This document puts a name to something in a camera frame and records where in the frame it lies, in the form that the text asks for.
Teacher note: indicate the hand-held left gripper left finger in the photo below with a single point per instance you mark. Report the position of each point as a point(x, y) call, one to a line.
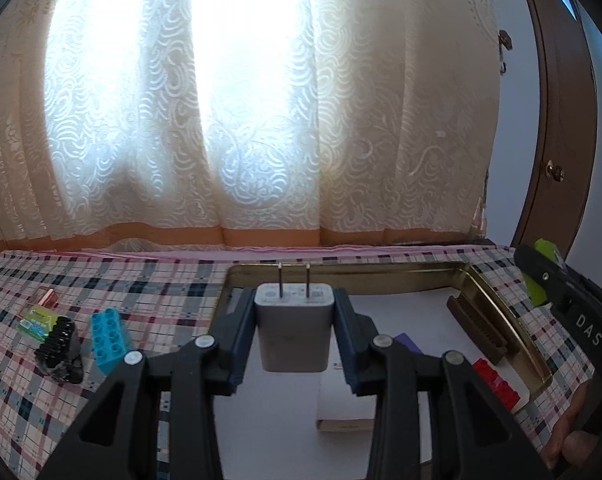
point(241, 340)

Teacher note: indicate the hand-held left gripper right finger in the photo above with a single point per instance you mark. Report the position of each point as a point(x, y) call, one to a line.
point(346, 340)

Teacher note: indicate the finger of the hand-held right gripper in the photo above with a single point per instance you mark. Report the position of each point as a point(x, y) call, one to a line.
point(543, 272)

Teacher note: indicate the green cube block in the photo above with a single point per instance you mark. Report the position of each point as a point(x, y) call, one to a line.
point(538, 290)

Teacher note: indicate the white plug charger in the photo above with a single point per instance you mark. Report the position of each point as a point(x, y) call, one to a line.
point(293, 330)

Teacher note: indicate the small cardboard box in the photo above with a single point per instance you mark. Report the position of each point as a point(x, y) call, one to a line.
point(346, 400)

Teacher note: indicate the purple cube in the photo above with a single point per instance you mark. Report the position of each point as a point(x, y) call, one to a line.
point(408, 342)

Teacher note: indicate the gold metal tin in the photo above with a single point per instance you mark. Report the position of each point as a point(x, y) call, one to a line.
point(381, 277)

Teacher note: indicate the brown wooden comb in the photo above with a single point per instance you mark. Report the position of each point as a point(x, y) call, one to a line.
point(476, 327)

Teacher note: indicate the blue building block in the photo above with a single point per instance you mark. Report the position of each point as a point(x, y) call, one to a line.
point(111, 340)

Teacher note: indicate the black object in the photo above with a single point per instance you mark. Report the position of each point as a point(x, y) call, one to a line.
point(58, 345)

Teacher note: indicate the copper coloured small box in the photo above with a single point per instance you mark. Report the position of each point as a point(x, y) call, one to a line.
point(46, 297)

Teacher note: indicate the green packet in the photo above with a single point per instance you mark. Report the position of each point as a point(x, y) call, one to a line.
point(38, 320)

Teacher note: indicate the person's right hand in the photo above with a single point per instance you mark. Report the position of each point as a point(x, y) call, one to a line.
point(576, 445)

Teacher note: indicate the white paper liner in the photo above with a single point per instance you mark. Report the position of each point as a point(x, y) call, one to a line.
point(411, 315)

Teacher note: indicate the plaid cloth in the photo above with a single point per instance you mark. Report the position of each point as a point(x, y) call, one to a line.
point(156, 285)

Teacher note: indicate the brass door knob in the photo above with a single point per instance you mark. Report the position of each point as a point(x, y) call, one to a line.
point(555, 171)

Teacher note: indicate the pink sheet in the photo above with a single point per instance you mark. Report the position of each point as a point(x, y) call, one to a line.
point(181, 256)

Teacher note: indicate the red building block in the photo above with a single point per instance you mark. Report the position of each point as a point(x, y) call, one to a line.
point(496, 380)

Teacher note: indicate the cream patterned lace curtain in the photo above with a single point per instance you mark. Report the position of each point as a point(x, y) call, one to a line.
point(331, 160)

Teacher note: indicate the brown wooden door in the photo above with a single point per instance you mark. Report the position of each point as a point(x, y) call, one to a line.
point(556, 85)

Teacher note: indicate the metal wall hook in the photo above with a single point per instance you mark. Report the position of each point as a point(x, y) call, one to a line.
point(504, 39)

